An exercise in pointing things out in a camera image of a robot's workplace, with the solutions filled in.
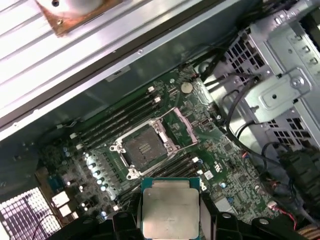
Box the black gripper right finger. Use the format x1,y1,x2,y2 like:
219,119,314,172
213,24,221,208
199,197,298,240

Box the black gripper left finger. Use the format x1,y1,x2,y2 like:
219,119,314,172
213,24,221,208
49,197,143,240

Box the silver topped CPU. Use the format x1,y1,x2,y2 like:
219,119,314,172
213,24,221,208
141,177,202,238

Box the metal socket cover frame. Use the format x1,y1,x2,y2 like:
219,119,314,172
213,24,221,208
159,106,201,151

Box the CPU socket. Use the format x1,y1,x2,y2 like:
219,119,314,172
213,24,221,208
109,118,181,181

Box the silver chipset heat sink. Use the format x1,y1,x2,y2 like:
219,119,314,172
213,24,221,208
215,198,238,216

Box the silver port block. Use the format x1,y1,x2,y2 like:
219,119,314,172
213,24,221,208
58,203,77,218
51,192,71,208

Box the green motherboard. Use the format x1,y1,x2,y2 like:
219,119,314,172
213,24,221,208
34,63,303,240

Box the black RAM slot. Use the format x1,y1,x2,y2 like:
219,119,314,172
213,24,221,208
142,157,198,183
139,153,195,180
74,91,157,143
147,161,202,182
79,99,163,152
71,86,155,140
77,96,161,148
159,164,205,182

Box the thin metal locking lever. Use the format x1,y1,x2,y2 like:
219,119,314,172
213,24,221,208
129,142,198,176

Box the round coin cell battery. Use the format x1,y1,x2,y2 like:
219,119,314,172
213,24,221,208
180,82,194,95

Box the silver metal drive cage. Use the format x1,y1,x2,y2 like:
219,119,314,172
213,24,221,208
224,0,320,156

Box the black open PC case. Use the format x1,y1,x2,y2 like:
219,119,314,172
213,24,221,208
0,0,320,240

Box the orange yellow power wires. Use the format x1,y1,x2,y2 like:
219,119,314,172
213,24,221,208
297,222,320,240

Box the black cable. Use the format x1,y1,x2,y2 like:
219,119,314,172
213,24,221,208
197,42,296,176

